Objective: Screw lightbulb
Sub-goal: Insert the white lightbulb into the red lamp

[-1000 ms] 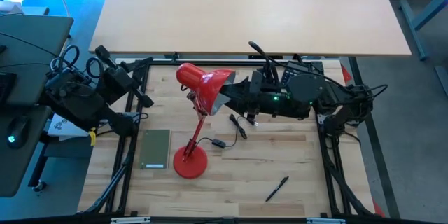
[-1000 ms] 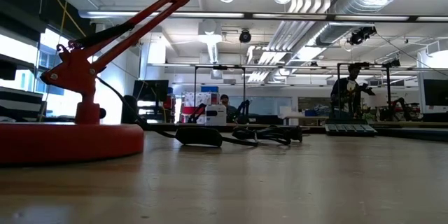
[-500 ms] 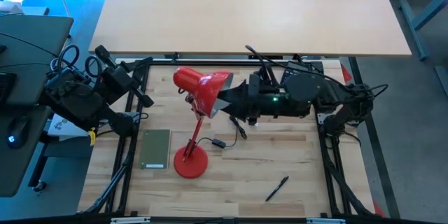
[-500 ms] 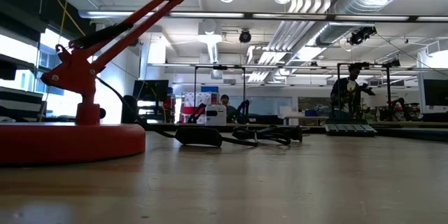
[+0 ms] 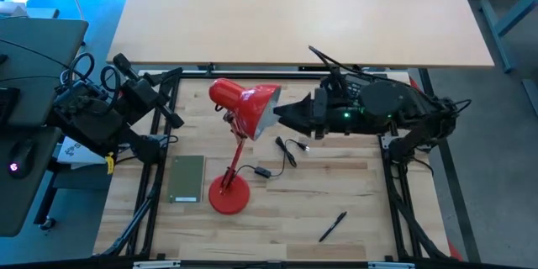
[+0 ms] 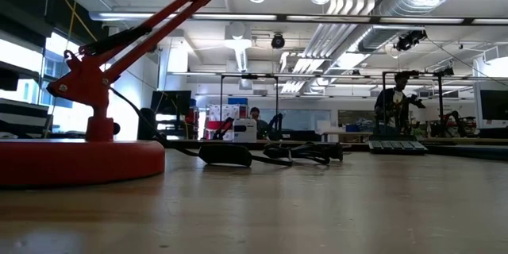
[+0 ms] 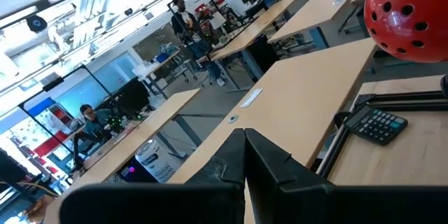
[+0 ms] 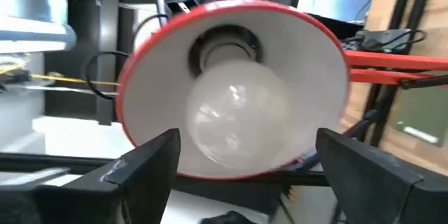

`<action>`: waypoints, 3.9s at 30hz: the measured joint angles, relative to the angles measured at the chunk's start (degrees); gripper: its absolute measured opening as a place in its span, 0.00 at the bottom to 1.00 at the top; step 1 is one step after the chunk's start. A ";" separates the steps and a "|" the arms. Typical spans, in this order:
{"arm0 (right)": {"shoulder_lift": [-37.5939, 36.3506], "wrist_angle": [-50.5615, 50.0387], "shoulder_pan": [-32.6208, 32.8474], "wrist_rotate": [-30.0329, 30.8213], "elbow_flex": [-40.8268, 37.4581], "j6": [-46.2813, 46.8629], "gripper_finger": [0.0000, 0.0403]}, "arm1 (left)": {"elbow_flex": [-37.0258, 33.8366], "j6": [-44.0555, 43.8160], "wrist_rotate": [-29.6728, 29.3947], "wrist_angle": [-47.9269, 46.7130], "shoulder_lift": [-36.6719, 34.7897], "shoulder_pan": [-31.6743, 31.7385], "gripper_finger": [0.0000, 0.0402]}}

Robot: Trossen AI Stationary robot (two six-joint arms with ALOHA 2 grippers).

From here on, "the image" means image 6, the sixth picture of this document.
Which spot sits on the red desk lamp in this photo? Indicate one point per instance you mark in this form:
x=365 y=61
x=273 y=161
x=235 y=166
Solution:
x=79 y=162

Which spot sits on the background black robot arm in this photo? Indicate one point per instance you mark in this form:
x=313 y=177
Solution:
x=448 y=121
x=224 y=124
x=275 y=123

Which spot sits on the person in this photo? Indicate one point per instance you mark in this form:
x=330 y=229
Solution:
x=391 y=105
x=255 y=114

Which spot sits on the blue box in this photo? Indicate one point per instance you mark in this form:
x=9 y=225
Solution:
x=238 y=101

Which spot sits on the white box device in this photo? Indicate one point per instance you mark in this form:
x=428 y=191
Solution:
x=245 y=133

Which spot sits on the white ceiling fixture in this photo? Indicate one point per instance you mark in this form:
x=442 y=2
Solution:
x=240 y=49

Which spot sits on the black ceiling spotlight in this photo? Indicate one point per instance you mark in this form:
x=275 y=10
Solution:
x=406 y=41
x=278 y=41

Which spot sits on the black background monitor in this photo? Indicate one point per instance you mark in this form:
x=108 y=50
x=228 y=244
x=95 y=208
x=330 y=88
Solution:
x=174 y=103

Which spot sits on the ceiling light strip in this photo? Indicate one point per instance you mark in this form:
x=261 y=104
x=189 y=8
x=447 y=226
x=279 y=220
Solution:
x=490 y=21
x=416 y=20
x=329 y=18
x=119 y=15
x=238 y=17

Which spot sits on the black cylinder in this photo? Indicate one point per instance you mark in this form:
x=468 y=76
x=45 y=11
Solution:
x=148 y=119

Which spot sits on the black calculator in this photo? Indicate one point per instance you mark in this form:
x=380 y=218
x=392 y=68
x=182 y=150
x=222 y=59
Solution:
x=397 y=147

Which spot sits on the dark grey side desk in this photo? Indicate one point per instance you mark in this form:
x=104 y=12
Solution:
x=20 y=107

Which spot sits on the large window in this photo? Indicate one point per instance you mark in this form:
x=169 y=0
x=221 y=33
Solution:
x=24 y=55

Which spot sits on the computer monitor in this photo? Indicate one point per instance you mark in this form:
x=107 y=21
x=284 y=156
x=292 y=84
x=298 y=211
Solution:
x=494 y=105

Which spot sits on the black background stand frame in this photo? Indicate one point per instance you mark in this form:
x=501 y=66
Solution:
x=248 y=76

